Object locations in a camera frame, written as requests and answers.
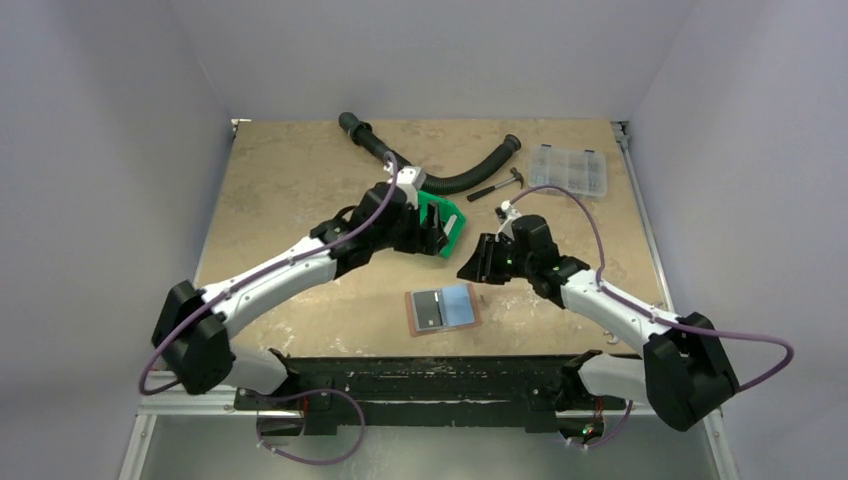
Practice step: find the silver wrench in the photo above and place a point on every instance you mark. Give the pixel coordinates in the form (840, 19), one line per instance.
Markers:
(611, 338)

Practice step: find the white card in bin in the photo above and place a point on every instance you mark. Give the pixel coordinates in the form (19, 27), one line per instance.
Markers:
(449, 224)

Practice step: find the green plastic bin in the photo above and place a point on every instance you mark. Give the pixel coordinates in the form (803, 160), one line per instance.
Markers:
(445, 208)

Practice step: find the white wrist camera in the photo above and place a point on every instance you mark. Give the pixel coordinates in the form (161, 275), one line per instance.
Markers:
(409, 180)
(507, 214)

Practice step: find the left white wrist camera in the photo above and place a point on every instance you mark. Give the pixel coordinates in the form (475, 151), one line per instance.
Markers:
(409, 180)

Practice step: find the small black-handled hammer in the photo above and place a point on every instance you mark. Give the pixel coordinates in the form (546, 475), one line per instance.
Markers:
(516, 178)

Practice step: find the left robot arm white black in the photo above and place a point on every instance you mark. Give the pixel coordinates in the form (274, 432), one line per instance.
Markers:
(196, 325)

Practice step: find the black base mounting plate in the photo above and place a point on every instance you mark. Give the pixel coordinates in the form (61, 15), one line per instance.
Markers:
(473, 391)

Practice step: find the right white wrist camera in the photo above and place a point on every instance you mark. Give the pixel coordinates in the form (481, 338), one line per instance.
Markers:
(507, 214)

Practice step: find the clear plastic organizer box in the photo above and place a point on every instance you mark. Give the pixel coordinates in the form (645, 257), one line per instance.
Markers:
(581, 172)

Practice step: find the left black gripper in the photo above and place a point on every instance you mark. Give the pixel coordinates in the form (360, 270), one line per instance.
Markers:
(427, 240)

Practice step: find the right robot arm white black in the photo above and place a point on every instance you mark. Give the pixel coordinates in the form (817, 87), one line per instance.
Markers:
(681, 370)

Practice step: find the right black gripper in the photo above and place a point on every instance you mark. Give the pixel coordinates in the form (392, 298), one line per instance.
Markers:
(491, 258)

